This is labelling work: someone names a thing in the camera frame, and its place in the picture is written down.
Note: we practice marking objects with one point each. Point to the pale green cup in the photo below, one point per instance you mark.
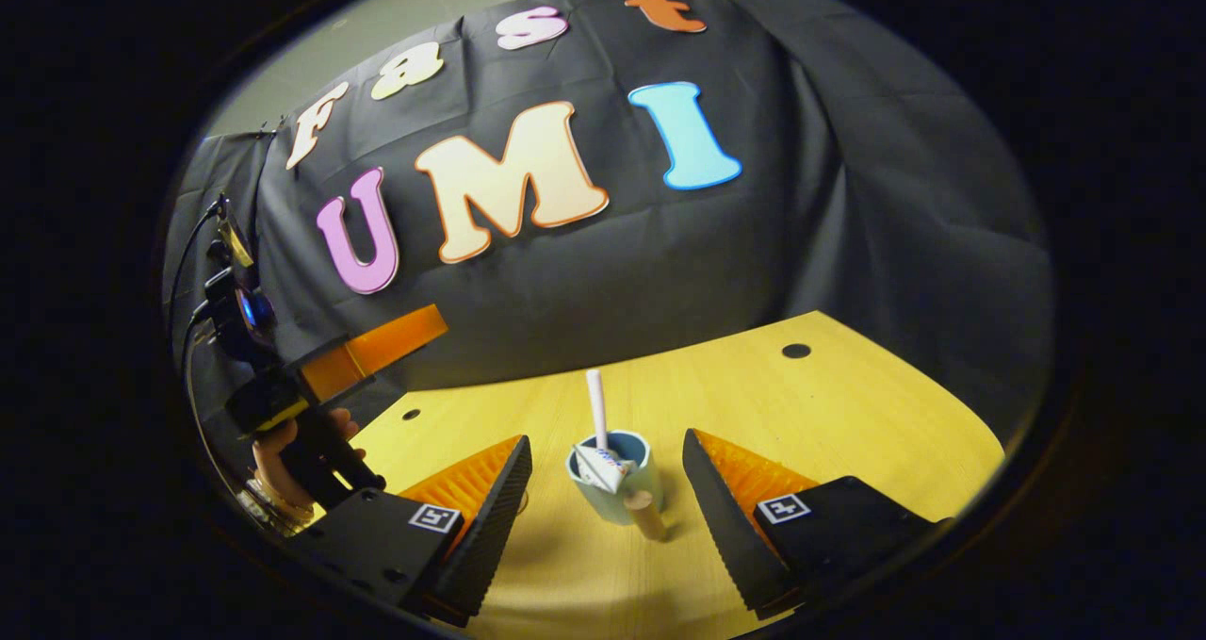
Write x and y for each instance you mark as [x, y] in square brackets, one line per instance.
[617, 503]

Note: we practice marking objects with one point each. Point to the black backdrop cloth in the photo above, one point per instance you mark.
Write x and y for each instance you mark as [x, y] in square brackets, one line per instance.
[660, 272]

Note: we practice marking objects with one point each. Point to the yellow wooden desktop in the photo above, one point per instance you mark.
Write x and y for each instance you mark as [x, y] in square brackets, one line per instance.
[848, 433]

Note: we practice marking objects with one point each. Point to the pale pink toothbrush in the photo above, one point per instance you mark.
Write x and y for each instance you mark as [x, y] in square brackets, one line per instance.
[596, 404]

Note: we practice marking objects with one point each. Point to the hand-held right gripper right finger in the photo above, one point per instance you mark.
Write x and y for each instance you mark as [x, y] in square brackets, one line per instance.
[725, 517]

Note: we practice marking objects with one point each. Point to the white toothpaste tube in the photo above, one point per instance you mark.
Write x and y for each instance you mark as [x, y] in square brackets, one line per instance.
[603, 468]

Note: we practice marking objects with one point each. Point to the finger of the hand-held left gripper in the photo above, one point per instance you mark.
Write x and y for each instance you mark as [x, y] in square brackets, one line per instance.
[386, 343]

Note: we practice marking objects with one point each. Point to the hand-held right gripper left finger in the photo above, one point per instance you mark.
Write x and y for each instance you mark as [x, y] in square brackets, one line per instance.
[495, 517]

